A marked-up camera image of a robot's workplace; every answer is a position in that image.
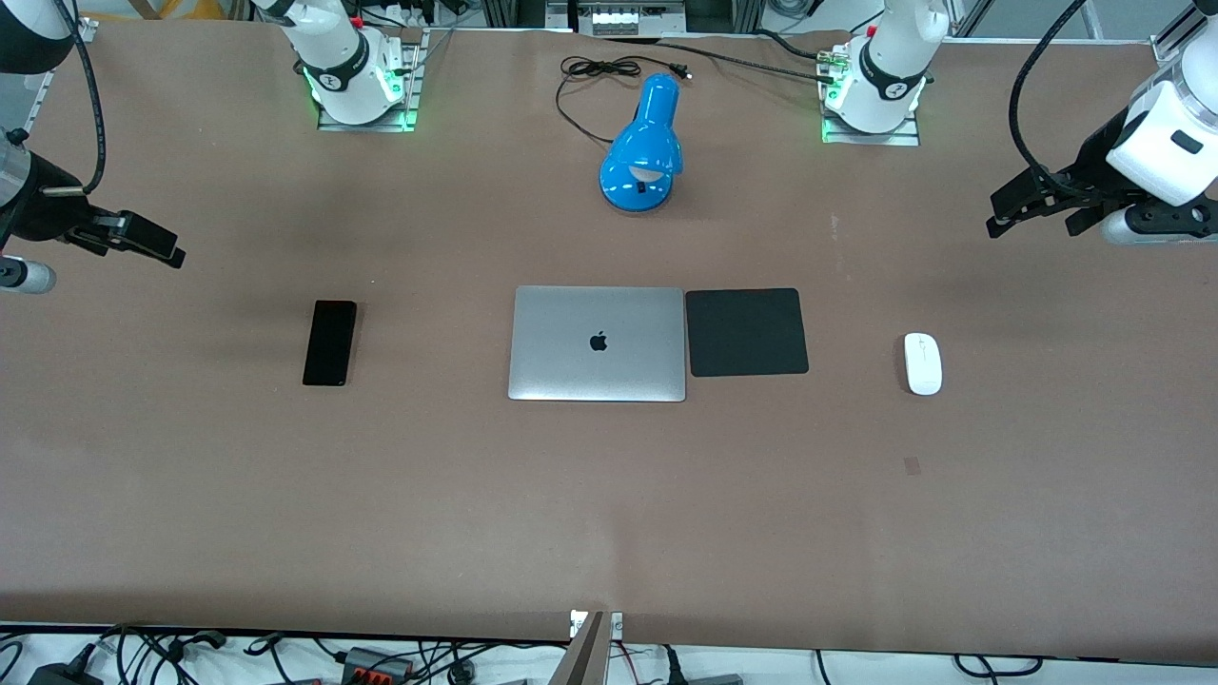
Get white computer mouse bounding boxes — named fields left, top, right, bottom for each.
left=903, top=332, right=944, bottom=397

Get black smartphone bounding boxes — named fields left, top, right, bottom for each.
left=303, top=300, right=359, bottom=387

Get black mouse pad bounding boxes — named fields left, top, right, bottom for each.
left=685, top=287, right=810, bottom=378

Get blue desk lamp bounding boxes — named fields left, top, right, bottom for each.
left=599, top=73, right=685, bottom=214

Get white power strip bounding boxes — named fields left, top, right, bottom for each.
left=577, top=0, right=687, bottom=37

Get black power adapter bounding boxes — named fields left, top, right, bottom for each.
left=27, top=660, right=104, bottom=685

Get silver closed laptop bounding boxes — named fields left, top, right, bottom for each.
left=507, top=285, right=687, bottom=403

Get grey box with orange buttons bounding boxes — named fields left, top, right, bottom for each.
left=341, top=646, right=417, bottom=683

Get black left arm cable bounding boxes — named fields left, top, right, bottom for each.
left=1009, top=0, right=1095, bottom=199

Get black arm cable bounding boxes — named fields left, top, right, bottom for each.
left=1009, top=0, right=1095, bottom=199
left=42, top=0, right=107, bottom=197

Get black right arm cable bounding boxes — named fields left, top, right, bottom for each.
left=42, top=0, right=107, bottom=197

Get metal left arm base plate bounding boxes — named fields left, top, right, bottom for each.
left=819, top=43, right=922, bottom=147

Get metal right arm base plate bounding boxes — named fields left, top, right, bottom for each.
left=316, top=29, right=422, bottom=133

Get thick black base cable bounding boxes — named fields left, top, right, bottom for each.
left=599, top=34, right=840, bottom=87

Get black lamp power cord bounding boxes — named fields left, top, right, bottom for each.
left=554, top=54, right=694, bottom=147

